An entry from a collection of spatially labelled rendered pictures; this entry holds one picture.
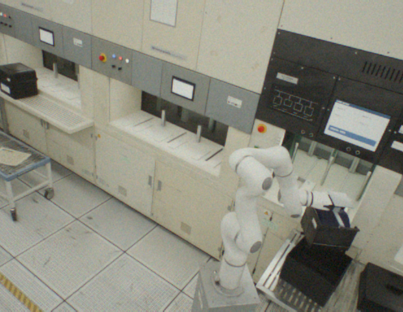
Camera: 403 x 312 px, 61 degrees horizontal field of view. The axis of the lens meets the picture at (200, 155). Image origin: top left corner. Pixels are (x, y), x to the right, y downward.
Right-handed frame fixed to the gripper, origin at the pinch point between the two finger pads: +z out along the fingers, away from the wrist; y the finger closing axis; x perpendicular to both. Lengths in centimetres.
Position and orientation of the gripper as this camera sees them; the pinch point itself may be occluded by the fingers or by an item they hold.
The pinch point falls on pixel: (338, 201)
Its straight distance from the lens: 194.1
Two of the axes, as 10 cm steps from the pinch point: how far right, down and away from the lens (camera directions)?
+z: 9.9, 1.3, 0.8
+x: 1.5, -8.5, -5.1
